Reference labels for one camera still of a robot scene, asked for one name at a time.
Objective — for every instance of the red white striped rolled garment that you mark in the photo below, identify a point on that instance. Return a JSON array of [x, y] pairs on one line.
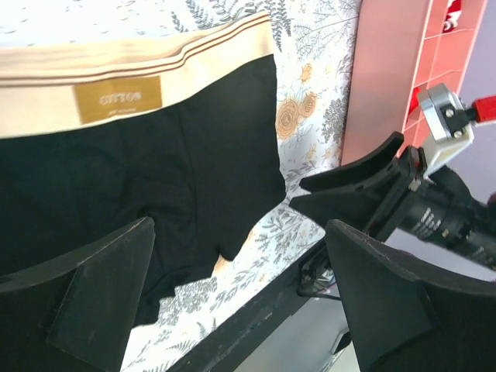
[[453, 13]]

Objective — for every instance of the black underwear beige waistband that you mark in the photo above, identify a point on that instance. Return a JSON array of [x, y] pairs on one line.
[[179, 129]]

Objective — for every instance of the floral patterned table mat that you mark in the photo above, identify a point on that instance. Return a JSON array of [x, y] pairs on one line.
[[315, 41]]

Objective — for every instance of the pink divided organizer box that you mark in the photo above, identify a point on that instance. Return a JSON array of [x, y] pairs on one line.
[[401, 49]]

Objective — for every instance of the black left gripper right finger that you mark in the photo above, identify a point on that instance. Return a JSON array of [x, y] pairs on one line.
[[405, 314]]

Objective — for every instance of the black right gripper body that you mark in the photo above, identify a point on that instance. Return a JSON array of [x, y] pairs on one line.
[[438, 209]]

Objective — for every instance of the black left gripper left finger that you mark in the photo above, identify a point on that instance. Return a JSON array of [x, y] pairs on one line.
[[76, 311]]

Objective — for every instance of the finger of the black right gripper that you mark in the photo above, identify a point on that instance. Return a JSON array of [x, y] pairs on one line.
[[357, 171], [356, 206]]

